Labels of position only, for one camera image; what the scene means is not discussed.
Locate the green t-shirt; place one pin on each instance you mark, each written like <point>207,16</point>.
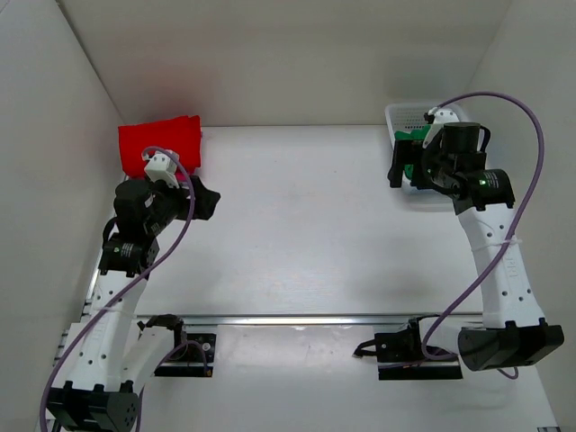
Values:
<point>416,134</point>

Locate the red folded t-shirt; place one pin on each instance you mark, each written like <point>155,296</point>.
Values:
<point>182,134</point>

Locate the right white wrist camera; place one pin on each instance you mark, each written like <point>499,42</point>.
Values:
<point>436,118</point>

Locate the white plastic basket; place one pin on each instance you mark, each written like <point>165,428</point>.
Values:
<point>409,118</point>

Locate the aluminium table rail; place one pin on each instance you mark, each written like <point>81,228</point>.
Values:
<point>303,287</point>

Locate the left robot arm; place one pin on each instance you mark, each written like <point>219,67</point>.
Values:
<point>97,383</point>

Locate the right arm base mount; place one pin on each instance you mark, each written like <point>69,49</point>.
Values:
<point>399,357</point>

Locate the pink folded t-shirt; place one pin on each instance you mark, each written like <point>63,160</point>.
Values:
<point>181,176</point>

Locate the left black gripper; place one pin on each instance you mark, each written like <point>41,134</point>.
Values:
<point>205,199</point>

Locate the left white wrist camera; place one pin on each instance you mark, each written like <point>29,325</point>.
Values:
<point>161,167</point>

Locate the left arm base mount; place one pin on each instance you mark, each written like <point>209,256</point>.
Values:
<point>195,351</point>

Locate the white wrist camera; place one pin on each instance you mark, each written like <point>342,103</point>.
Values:
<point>161,167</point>
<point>436,118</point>

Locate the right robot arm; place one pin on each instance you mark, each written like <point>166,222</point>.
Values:
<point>451,160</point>

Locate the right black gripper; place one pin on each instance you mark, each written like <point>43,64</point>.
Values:
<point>428,148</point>

